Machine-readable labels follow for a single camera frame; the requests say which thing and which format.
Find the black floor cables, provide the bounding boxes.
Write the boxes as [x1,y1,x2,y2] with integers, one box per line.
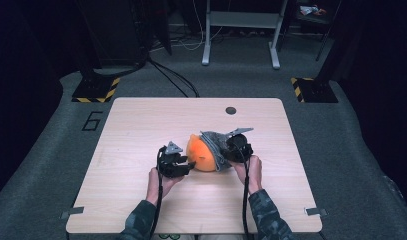
[146,57,201,98]

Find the dark side table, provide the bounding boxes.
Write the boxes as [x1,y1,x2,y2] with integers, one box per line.
[279,0,342,62]

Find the orange plush toy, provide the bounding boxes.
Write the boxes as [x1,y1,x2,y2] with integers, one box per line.
[185,133,225,173]

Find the person's right hand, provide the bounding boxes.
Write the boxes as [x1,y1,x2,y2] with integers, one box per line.
[229,154,264,196]

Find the dark equipment cabinet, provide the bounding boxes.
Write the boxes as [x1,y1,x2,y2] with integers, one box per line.
[80,0,149,68]

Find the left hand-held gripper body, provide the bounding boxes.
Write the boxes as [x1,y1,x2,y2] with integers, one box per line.
[156,140,189,179]

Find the person's left hand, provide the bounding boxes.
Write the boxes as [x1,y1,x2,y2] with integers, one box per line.
[145,166,185,206]

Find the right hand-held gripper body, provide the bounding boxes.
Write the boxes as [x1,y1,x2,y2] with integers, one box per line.
[224,127,255,164]

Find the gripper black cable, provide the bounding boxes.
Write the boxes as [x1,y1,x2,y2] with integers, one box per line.
[150,145,168,240]
[235,143,253,240]

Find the black yellow striped stand base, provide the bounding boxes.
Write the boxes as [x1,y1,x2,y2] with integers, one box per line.
[290,77,339,104]
[71,76,121,104]

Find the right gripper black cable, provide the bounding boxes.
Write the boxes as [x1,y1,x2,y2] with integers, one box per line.
[235,143,253,240]

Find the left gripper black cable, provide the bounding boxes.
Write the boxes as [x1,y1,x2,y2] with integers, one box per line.
[150,145,168,240]

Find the white floor cable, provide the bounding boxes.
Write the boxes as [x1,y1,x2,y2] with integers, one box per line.
[177,0,225,52]

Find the white desk frame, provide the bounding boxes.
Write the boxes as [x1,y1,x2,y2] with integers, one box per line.
[201,0,289,70]

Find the grey fluffy towel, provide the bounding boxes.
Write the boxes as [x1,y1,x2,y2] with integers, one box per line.
[199,130,237,173]

